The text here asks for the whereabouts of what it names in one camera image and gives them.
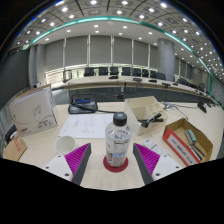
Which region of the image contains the beige desk organizer box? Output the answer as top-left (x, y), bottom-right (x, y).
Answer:
top-left (123, 95), bottom-right (169, 136)

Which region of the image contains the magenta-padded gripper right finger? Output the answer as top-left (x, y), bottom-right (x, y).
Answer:
top-left (131, 142), bottom-right (183, 186)

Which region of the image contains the black marker pen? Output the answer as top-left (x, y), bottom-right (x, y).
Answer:
top-left (139, 112), bottom-right (165, 129)

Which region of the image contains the group of ceiling lights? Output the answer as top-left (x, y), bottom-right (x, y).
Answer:
top-left (16, 0), bottom-right (224, 76)

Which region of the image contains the black conference microphone console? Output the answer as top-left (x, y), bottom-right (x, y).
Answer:
top-left (67, 96), bottom-right (99, 115)

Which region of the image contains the long curved conference desk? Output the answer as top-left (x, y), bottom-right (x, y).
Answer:
top-left (49, 75), bottom-right (218, 104)

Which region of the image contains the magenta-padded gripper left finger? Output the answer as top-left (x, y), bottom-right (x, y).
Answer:
top-left (41, 142), bottom-right (92, 186)

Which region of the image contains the white copy paper carton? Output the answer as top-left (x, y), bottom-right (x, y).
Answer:
top-left (8, 83), bottom-right (58, 138)

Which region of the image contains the white mug with yellow handle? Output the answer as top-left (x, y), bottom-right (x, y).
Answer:
top-left (53, 135), bottom-right (77, 156)

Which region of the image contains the dark pen in cardboard box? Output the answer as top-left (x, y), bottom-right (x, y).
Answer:
top-left (191, 143), bottom-right (206, 160)

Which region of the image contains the small white labelled box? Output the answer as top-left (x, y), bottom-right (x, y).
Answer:
top-left (143, 138), bottom-right (168, 156)

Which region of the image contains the white printed paper sheet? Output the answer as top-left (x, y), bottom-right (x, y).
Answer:
top-left (58, 113), bottom-right (115, 140)

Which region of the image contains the flat brown cardboard sheet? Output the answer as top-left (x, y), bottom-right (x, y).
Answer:
top-left (2, 134), bottom-right (29, 163)

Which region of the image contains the red and brown cardboard box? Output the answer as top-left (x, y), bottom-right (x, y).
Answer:
top-left (162, 117), bottom-right (214, 167)

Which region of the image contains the thin grey cable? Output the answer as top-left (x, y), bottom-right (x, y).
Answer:
top-left (162, 102), bottom-right (198, 113)

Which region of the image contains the clear plastic water bottle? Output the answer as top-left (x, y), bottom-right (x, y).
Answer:
top-left (105, 112), bottom-right (132, 168)

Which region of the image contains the flat round red coaster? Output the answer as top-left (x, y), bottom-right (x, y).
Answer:
top-left (102, 154), bottom-right (130, 173)

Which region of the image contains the small black desk microphone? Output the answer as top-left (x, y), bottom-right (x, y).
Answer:
top-left (196, 100), bottom-right (209, 114)

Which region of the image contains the row of black office chairs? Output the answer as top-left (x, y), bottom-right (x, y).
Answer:
top-left (83, 65), bottom-right (208, 93)

